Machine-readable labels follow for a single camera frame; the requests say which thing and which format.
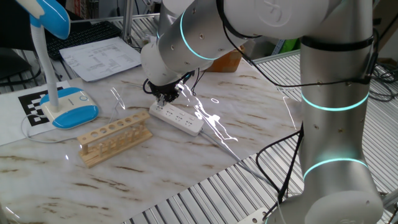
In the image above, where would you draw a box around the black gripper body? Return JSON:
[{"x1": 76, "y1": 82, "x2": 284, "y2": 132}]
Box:
[{"x1": 147, "y1": 79, "x2": 181, "y2": 103}]

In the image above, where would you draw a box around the white power strip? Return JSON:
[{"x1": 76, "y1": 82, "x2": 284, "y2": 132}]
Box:
[{"x1": 148, "y1": 99, "x2": 205, "y2": 137}]

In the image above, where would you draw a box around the blue white desk lamp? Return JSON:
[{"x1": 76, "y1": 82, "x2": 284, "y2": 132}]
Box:
[{"x1": 15, "y1": 0, "x2": 100, "y2": 130}]

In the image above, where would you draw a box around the brown cardboard box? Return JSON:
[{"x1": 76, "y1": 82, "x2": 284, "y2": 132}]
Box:
[{"x1": 206, "y1": 46, "x2": 245, "y2": 73}]

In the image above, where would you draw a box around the printed white paper sheet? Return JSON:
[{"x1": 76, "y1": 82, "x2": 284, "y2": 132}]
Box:
[{"x1": 58, "y1": 36, "x2": 142, "y2": 83}]

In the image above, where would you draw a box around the wooden test tube rack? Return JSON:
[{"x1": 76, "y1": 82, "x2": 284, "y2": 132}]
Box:
[{"x1": 76, "y1": 110, "x2": 154, "y2": 169}]

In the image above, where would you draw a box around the black keyboard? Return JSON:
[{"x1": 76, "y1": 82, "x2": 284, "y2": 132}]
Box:
[{"x1": 45, "y1": 21, "x2": 123, "y2": 61}]

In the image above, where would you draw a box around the green cloth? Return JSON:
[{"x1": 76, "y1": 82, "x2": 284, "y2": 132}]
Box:
[{"x1": 279, "y1": 37, "x2": 301, "y2": 54}]

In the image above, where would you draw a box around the paper sheet with black marker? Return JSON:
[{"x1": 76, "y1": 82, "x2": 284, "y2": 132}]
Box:
[{"x1": 0, "y1": 80, "x2": 72, "y2": 147}]

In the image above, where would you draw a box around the black monitor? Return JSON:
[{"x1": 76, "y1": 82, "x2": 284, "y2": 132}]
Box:
[{"x1": 0, "y1": 0, "x2": 35, "y2": 80}]

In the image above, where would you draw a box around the grey power strip cable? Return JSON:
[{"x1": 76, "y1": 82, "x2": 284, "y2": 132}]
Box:
[{"x1": 198, "y1": 129, "x2": 277, "y2": 187}]

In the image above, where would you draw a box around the aluminium frame post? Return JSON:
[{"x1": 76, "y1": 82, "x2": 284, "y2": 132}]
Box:
[{"x1": 121, "y1": 0, "x2": 134, "y2": 41}]

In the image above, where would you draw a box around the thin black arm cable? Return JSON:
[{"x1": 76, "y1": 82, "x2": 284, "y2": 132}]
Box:
[{"x1": 142, "y1": 0, "x2": 379, "y2": 96}]

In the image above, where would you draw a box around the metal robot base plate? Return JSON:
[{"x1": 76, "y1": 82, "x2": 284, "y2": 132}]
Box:
[{"x1": 238, "y1": 207, "x2": 269, "y2": 224}]

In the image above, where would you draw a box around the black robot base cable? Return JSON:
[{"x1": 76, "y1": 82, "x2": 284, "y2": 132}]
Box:
[{"x1": 255, "y1": 124, "x2": 304, "y2": 217}]

